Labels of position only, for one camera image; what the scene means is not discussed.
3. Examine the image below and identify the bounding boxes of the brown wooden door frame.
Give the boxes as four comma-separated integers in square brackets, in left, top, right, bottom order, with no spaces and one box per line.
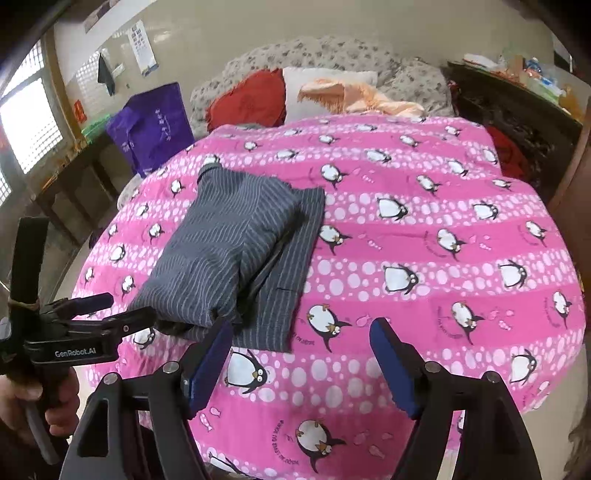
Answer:
[547,124,591,222]

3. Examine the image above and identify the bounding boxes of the grey striped jacket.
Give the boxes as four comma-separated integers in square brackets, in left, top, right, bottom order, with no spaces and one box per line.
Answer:
[126,161,328,354]

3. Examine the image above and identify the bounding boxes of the dark carved wooden cabinet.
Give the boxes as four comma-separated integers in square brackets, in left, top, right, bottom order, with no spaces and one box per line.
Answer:
[445,60,585,195]

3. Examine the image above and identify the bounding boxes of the red pillow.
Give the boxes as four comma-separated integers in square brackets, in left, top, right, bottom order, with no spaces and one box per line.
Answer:
[205,69,287,134]

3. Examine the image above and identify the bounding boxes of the window with lattice grille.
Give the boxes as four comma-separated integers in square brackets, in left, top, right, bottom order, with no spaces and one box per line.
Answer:
[0,39,65,208]

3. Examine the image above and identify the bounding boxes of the person's left hand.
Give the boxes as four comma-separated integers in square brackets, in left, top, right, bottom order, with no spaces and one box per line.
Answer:
[0,368,81,446]

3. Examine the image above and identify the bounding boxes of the grey floral sofa cover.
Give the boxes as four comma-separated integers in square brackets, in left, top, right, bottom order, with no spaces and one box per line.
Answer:
[190,36,455,139]

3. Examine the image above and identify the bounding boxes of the pile of assorted packets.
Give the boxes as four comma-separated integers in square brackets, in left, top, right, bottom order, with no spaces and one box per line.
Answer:
[462,51,583,116]

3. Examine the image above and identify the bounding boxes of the green packets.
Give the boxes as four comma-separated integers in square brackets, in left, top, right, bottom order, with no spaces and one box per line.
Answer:
[82,117,112,137]

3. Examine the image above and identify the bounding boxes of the dark wooden side table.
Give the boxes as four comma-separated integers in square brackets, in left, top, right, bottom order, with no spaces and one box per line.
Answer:
[34,138,123,245]

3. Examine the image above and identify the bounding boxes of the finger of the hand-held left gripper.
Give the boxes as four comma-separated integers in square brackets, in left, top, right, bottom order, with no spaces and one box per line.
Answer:
[99,307,158,341]
[44,292,114,321]

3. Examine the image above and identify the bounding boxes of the wall calendar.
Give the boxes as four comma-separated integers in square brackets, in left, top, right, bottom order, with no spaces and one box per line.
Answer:
[129,21,160,77]

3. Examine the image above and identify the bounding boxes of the pink penguin printed blanket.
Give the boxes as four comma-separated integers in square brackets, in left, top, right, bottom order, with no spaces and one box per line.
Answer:
[71,114,589,480]

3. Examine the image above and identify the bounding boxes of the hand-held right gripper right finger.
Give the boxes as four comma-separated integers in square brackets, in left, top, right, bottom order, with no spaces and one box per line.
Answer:
[369,318,543,480]

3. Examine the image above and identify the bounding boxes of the white pillow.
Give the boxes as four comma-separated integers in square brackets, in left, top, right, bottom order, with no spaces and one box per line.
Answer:
[281,67,379,124]

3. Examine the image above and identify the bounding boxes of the purple bag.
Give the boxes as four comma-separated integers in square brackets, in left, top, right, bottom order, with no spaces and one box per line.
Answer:
[106,82,197,178]

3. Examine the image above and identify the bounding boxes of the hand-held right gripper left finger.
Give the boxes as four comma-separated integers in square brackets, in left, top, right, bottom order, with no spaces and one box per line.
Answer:
[60,318,234,480]

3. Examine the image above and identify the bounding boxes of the peach fringed scarf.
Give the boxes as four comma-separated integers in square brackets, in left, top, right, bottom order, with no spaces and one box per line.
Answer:
[298,78,426,116]

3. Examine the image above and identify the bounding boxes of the dark hanging cloth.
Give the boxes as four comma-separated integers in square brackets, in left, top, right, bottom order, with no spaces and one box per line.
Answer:
[97,52,116,97]

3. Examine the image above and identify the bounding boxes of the red cloth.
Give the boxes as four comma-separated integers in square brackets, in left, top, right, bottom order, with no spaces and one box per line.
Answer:
[485,124,532,181]

